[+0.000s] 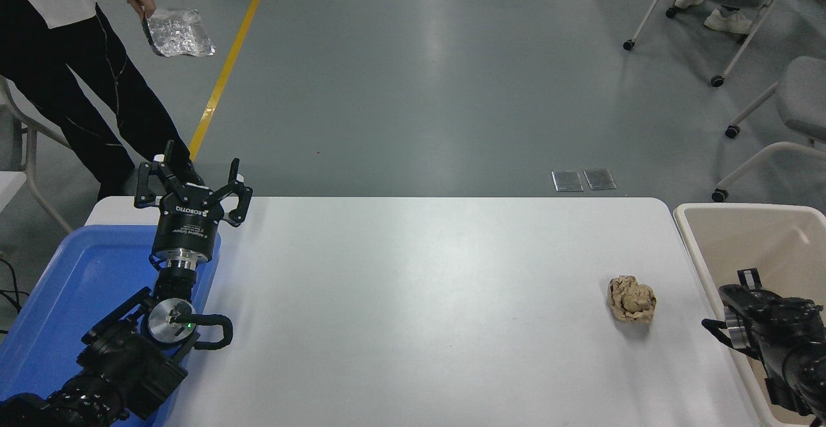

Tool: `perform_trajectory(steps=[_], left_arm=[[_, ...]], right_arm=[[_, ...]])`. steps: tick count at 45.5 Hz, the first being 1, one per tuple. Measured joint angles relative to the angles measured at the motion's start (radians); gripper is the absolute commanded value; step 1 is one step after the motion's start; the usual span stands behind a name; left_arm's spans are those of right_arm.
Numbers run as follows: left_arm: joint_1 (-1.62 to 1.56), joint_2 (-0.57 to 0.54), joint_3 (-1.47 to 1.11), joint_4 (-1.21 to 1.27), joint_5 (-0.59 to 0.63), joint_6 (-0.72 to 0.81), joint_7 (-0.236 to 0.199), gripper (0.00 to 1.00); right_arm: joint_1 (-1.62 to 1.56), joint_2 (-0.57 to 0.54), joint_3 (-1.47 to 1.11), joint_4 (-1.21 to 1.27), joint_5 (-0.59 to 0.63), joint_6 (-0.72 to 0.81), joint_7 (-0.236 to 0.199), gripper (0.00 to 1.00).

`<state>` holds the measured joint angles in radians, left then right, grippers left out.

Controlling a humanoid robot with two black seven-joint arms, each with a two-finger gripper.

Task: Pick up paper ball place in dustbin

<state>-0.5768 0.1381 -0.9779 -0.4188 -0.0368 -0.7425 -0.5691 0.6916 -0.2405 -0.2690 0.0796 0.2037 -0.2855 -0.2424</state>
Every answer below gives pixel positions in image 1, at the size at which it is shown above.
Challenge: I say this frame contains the large pale bin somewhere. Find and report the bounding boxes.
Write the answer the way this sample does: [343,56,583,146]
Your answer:
[673,203,826,426]

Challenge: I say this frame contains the white frame wheeled chair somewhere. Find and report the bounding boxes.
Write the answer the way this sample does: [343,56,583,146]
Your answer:
[623,0,809,88]

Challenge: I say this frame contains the foil tray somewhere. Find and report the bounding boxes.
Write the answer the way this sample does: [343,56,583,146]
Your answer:
[143,8,216,59]

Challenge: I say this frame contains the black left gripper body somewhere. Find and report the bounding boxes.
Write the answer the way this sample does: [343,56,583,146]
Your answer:
[152,183,226,264]

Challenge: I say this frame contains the grey seat wheeled chair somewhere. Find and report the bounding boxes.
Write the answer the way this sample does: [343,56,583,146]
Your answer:
[712,56,826,203]

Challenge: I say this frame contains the blue plastic tray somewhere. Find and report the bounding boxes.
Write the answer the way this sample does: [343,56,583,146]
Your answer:
[0,224,222,427]

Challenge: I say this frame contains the tan paper ball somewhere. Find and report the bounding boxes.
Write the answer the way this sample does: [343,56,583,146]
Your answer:
[607,275,658,323]

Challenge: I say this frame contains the black cable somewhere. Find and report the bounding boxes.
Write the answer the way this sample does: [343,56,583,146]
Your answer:
[0,256,30,337]

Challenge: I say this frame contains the silver floor plate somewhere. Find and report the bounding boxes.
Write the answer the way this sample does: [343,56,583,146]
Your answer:
[583,168,618,191]
[552,170,585,192]

